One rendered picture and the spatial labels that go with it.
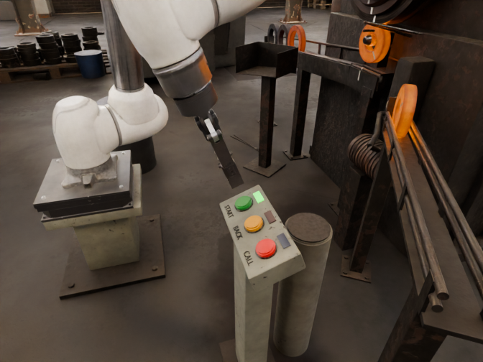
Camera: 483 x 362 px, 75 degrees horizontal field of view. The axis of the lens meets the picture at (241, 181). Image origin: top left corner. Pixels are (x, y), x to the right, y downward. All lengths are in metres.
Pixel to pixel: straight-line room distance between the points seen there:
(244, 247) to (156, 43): 0.40
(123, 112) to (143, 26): 0.69
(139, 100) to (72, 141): 0.26
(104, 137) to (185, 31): 0.72
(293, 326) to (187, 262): 0.59
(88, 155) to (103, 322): 0.60
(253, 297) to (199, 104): 0.46
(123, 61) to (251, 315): 0.85
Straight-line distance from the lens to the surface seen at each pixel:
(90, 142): 1.17
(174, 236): 1.56
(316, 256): 0.81
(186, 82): 0.54
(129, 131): 1.20
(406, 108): 1.00
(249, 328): 0.89
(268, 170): 1.99
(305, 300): 0.94
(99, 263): 1.46
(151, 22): 0.51
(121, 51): 1.13
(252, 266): 0.62
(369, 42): 1.46
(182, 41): 0.52
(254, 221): 0.68
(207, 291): 1.33
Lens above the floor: 1.06
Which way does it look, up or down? 34 degrees down
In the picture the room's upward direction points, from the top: straight up
